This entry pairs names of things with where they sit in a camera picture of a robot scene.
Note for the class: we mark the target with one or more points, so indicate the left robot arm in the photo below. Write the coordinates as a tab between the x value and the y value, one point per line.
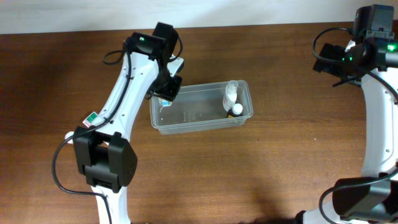
103	152

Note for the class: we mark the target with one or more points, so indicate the orange tube white cap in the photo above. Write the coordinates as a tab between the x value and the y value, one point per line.
69	137

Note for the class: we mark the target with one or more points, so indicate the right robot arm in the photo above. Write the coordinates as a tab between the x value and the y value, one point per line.
372	197

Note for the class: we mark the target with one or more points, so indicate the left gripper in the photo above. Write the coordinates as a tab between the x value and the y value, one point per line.
170	88

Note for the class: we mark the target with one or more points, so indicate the small jar gold lid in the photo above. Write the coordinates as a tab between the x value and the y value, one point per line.
165	103

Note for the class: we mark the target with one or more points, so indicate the clear plastic container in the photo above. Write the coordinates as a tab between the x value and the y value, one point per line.
199	108

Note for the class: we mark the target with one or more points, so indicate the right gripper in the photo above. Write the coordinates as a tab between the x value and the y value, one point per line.
328	58

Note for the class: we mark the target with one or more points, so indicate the white green medicine box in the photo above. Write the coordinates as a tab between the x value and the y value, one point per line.
92	120

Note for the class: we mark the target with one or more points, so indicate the dark bottle white cap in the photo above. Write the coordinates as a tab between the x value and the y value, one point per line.
235	111

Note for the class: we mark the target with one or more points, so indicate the white spray bottle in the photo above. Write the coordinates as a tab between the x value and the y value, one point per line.
230	95

